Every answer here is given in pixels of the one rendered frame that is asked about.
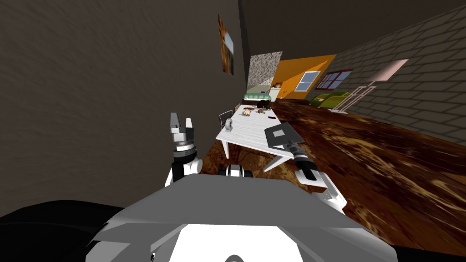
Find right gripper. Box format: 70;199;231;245
263;121;305;149

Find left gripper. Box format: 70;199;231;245
169;112;196;146

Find white table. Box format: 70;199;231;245
215;103;296;172

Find dark chair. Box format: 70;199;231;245
218;110;234;129

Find white nightstand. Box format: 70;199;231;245
268;82;284;101

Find green bed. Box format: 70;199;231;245
243;85;274;103

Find green sofa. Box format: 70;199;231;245
309;91;351;110

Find white-framed window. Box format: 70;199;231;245
294;71;321;93

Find red-framed window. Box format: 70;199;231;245
314;69;354;91

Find white floor lamp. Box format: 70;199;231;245
329;59;409;115

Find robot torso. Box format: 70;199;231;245
85;163;398;262

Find orange picture on wall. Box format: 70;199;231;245
217;14;235;76

